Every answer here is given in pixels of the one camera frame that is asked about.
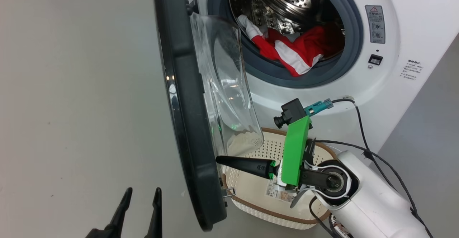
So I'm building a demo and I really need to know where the grey warning label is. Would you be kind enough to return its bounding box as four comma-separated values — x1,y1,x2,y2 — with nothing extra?
365,5,386,44

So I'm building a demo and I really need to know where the printed text label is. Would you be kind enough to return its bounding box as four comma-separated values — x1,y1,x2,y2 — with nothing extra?
401,59,423,81

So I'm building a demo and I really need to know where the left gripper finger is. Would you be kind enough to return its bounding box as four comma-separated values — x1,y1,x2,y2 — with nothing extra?
145,188,162,238
85,187,133,238

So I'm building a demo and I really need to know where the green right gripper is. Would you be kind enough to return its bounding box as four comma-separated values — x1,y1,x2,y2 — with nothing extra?
216,115,316,197

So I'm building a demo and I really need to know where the white front-load washing machine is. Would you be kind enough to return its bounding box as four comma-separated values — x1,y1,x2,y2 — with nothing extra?
149,0,459,160

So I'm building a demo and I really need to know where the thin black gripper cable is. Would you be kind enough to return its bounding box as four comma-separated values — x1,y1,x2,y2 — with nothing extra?
313,139,370,156

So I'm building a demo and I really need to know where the paper label inside basket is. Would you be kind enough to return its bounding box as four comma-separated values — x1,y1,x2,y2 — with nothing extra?
265,179,293,203

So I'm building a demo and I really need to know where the red and white garment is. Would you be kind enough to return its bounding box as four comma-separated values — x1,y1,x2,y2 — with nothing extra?
237,15,345,77

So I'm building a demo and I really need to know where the teal right camera connector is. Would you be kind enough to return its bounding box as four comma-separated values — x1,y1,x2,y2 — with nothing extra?
304,98,334,116

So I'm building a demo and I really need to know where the thin black camera cable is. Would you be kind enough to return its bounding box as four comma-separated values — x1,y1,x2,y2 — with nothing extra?
331,97,435,238

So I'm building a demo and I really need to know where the grey rubber door gasket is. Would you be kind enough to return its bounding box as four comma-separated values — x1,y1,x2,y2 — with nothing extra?
207,0,364,89

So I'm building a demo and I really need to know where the cream laundry basket, brown rim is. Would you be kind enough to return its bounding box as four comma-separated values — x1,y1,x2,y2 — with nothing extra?
222,127,339,230

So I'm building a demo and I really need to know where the black washer door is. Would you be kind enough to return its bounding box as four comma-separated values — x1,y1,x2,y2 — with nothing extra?
152,0,264,231

